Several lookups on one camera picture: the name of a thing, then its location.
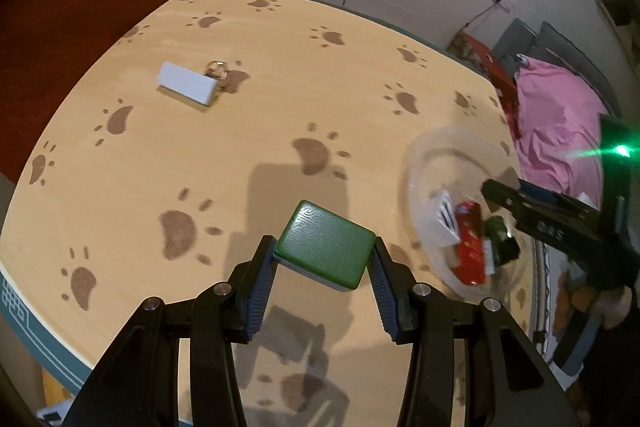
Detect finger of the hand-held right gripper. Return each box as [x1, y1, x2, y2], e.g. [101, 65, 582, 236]
[517, 178, 601, 212]
[480, 179, 606, 253]

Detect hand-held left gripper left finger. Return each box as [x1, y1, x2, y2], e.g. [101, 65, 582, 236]
[62, 234, 278, 427]

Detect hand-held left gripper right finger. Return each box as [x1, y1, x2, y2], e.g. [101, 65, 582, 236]
[367, 237, 583, 427]

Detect dark green packet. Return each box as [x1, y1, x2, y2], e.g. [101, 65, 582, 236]
[482, 216, 522, 265]

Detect red snack packet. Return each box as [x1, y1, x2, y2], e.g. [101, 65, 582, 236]
[452, 201, 488, 286]

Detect white striped block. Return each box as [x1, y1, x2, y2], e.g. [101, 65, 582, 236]
[431, 189, 463, 244]

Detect clear plastic bowl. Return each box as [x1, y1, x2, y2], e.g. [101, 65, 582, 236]
[402, 127, 538, 300]

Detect green backed tile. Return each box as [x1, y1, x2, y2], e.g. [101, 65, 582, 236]
[272, 199, 377, 293]

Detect person's right hand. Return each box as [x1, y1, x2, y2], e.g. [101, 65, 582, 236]
[580, 284, 633, 330]

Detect pink blanket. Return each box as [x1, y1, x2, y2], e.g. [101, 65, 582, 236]
[510, 57, 611, 212]

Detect red box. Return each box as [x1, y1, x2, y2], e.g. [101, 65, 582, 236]
[452, 32, 521, 138]

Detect grey headboard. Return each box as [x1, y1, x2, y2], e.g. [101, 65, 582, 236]
[492, 18, 623, 118]

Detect paw print tablecloth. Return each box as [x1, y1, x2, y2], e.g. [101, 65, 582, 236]
[0, 0, 531, 427]

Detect small white block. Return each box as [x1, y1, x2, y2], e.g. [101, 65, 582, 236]
[156, 61, 221, 108]

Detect metal key rings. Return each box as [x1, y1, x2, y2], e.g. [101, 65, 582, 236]
[205, 59, 233, 85]

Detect black power cable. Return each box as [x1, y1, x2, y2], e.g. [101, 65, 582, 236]
[457, 2, 498, 30]

